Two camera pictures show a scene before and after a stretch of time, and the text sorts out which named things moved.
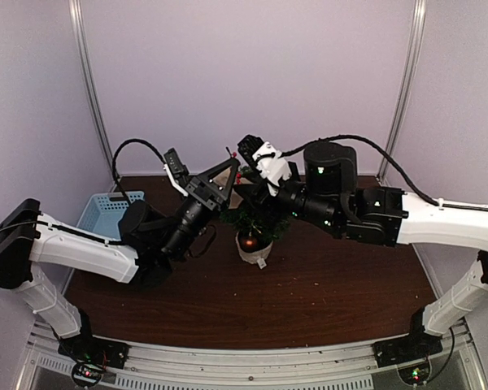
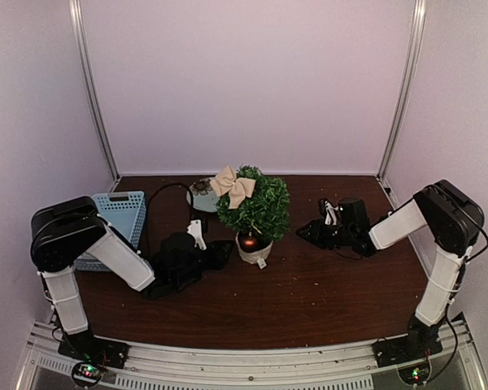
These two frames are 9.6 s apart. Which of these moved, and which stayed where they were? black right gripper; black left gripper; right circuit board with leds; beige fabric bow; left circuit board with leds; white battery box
Moved: black right gripper; black left gripper
Stayed: left circuit board with leds; beige fabric bow; right circuit board with leds; white battery box
